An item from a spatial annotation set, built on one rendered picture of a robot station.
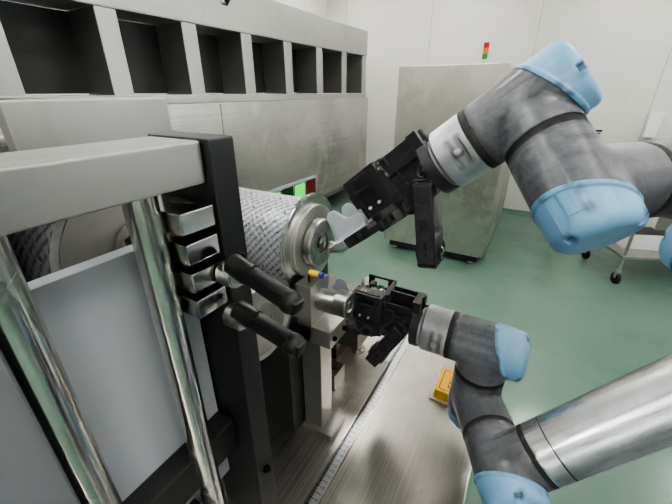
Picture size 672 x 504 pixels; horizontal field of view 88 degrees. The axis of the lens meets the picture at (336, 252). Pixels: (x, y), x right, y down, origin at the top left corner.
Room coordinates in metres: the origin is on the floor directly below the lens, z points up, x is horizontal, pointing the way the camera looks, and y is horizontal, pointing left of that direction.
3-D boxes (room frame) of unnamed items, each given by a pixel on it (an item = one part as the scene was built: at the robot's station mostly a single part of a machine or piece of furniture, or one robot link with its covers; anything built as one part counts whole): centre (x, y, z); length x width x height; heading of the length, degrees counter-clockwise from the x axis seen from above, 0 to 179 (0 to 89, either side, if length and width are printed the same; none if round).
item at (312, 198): (0.50, 0.04, 1.25); 0.15 x 0.01 x 0.15; 150
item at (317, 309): (0.45, 0.02, 1.05); 0.06 x 0.05 x 0.31; 60
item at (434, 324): (0.45, -0.16, 1.11); 0.08 x 0.05 x 0.08; 150
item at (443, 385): (0.52, -0.24, 0.91); 0.07 x 0.07 x 0.02; 60
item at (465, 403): (0.40, -0.23, 1.01); 0.11 x 0.08 x 0.11; 176
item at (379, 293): (0.49, -0.09, 1.12); 0.12 x 0.08 x 0.09; 60
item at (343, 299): (0.43, -0.01, 1.18); 0.04 x 0.02 x 0.04; 150
